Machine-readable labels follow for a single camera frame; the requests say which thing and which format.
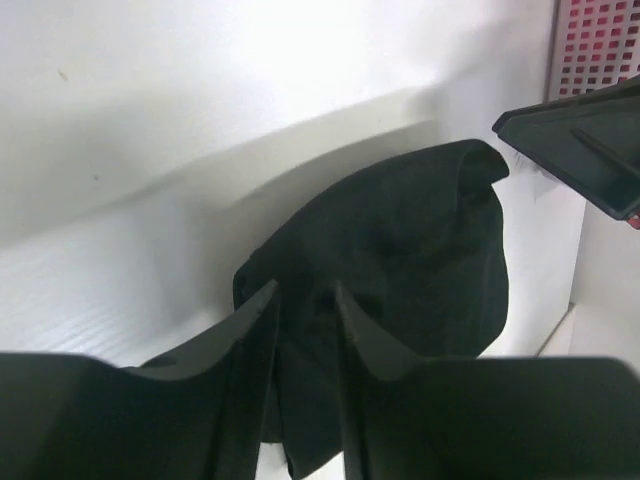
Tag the white plastic basket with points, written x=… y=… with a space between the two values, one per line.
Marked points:
x=595 y=44

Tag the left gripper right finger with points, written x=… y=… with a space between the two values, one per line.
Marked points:
x=404 y=416

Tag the black t shirt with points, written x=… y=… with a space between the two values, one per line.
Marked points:
x=417 y=240

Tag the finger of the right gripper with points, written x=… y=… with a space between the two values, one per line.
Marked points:
x=589 y=142

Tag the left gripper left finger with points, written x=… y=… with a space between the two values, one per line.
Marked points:
x=194 y=412

